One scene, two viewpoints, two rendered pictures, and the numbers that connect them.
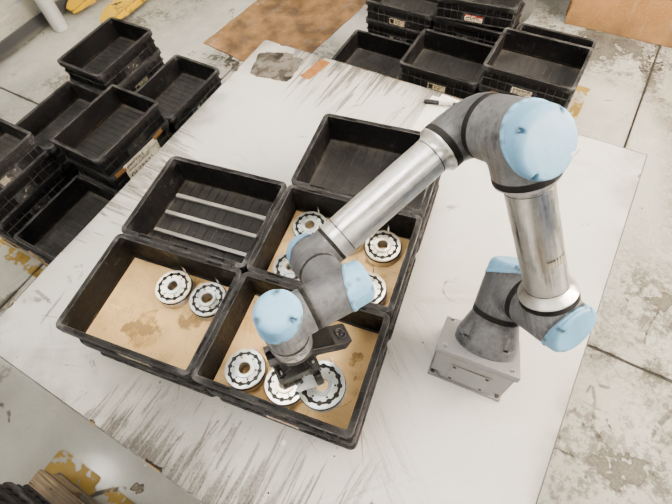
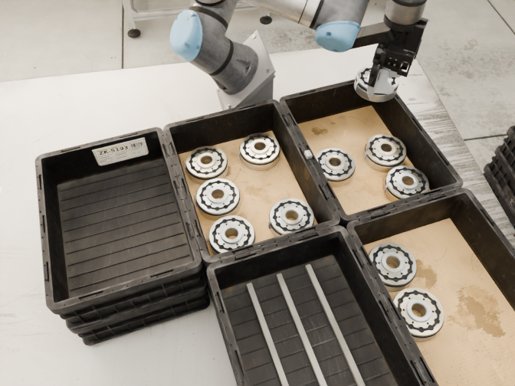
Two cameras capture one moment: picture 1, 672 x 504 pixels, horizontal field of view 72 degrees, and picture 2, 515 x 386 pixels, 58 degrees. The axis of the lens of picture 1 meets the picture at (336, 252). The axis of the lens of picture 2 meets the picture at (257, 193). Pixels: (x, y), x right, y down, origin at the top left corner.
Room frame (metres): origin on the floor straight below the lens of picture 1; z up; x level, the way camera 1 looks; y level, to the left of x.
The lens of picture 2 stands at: (1.10, 0.46, 1.75)
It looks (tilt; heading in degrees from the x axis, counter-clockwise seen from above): 54 degrees down; 223
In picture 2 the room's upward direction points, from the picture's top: straight up
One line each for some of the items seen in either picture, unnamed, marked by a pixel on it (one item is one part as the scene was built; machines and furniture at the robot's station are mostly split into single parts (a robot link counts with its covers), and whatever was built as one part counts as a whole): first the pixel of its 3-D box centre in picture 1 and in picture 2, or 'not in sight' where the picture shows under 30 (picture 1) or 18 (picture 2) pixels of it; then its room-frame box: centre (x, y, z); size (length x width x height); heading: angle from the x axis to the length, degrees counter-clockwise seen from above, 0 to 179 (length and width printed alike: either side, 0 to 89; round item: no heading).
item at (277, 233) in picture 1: (337, 254); (245, 186); (0.65, 0.00, 0.87); 0.40 x 0.30 x 0.11; 62
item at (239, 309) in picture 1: (295, 353); (360, 155); (0.38, 0.14, 0.87); 0.40 x 0.30 x 0.11; 62
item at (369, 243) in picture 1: (382, 245); (206, 161); (0.66, -0.13, 0.86); 0.10 x 0.10 x 0.01
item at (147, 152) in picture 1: (146, 162); not in sight; (1.57, 0.81, 0.41); 0.31 x 0.02 x 0.16; 142
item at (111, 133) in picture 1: (128, 155); not in sight; (1.67, 0.92, 0.37); 0.40 x 0.30 x 0.45; 142
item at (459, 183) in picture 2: (292, 347); (364, 141); (0.38, 0.14, 0.92); 0.40 x 0.30 x 0.02; 62
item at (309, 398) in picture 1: (321, 384); (377, 79); (0.26, 0.07, 1.00); 0.10 x 0.10 x 0.01
